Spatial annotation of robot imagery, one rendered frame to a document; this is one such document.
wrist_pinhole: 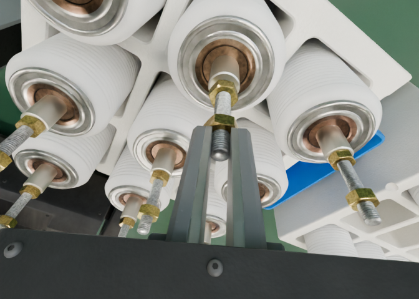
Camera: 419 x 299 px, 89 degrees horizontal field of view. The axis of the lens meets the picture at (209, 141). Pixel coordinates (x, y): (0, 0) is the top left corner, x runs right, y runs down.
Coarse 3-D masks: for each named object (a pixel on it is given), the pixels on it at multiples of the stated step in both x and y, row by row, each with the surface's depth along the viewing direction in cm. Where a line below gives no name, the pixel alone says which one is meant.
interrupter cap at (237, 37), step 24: (216, 24) 15; (240, 24) 14; (192, 48) 16; (216, 48) 16; (240, 48) 16; (264, 48) 15; (192, 72) 17; (240, 72) 17; (264, 72) 17; (192, 96) 18; (240, 96) 18
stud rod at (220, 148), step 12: (216, 96) 13; (228, 96) 13; (216, 108) 12; (228, 108) 12; (216, 132) 10; (228, 132) 11; (216, 144) 10; (228, 144) 10; (216, 156) 10; (228, 156) 10
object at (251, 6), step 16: (208, 0) 15; (224, 0) 14; (240, 0) 14; (256, 0) 15; (192, 16) 15; (208, 16) 15; (240, 16) 14; (256, 16) 14; (272, 16) 15; (176, 32) 16; (272, 32) 15; (176, 48) 16; (272, 48) 16; (176, 64) 17; (176, 80) 18; (272, 80) 17
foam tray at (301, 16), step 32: (192, 0) 25; (288, 0) 19; (320, 0) 19; (32, 32) 23; (160, 32) 22; (288, 32) 22; (320, 32) 21; (352, 32) 21; (160, 64) 24; (352, 64) 23; (384, 64) 23; (128, 96) 34; (384, 96) 25; (128, 128) 31; (288, 160) 33
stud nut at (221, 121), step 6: (216, 114) 11; (222, 114) 11; (210, 120) 11; (216, 120) 10; (222, 120) 10; (228, 120) 11; (234, 120) 11; (216, 126) 10; (222, 126) 10; (228, 126) 10; (234, 126) 10
